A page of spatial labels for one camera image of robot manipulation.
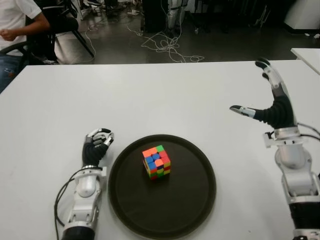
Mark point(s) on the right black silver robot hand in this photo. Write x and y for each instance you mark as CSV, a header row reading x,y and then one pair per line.
x,y
280,112

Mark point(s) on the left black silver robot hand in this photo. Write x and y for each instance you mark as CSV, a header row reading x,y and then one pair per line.
x,y
93,153

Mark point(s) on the multicoloured Rubik's cube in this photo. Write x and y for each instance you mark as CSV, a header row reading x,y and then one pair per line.
x,y
156,160

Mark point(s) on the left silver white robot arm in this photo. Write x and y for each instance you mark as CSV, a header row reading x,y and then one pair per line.
x,y
87,185

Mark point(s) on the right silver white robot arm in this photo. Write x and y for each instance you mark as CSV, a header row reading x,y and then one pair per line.
x,y
292,160

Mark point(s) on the dark brown round plate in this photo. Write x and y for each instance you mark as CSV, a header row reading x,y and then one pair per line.
x,y
162,205

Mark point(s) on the white side table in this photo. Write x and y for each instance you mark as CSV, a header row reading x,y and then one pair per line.
x,y
310,58

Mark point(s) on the white paper scrap on floor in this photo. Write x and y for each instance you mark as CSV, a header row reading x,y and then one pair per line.
x,y
317,36

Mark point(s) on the white cabinet with black base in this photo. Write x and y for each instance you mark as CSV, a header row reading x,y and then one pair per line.
x,y
305,15

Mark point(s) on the black office armchair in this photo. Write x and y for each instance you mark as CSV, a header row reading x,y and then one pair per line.
x,y
35,52

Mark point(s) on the black metal-legged chair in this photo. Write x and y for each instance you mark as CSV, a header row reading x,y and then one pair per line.
x,y
65,23

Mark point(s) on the silver humanoid robot legs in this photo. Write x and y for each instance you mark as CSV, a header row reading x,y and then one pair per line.
x,y
172,17

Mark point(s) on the black floor cabinet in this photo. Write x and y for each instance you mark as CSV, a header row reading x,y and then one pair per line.
x,y
155,15

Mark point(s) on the black sneaker with white sole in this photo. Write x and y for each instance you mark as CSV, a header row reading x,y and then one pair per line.
x,y
93,2

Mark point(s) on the seated person in white shirt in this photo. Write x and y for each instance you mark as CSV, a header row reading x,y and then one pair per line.
x,y
15,15

